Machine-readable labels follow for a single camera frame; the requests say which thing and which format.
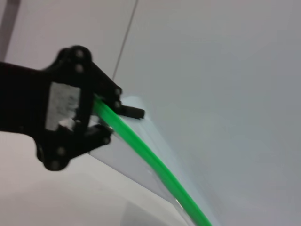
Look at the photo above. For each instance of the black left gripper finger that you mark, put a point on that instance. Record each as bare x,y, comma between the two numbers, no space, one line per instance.
101,80

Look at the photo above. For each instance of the translucent document bag green zip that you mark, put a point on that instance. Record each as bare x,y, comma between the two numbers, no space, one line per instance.
141,150

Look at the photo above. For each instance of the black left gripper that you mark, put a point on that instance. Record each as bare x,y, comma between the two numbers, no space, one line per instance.
23,103

